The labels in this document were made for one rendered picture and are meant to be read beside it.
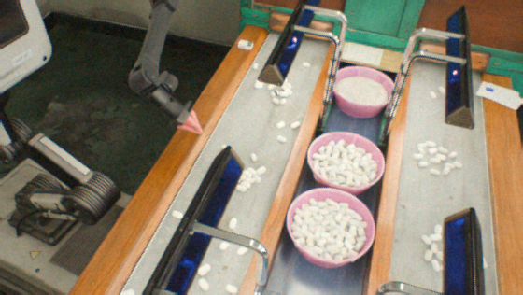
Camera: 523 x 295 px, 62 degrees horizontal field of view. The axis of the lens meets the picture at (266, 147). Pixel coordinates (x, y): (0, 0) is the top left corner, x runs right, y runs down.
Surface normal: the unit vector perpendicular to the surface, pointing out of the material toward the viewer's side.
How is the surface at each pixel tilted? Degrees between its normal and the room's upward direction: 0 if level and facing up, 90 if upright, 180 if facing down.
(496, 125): 0
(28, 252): 6
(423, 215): 0
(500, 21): 90
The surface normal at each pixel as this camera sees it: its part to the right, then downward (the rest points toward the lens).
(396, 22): -0.29, 0.67
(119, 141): 0.05, -0.69
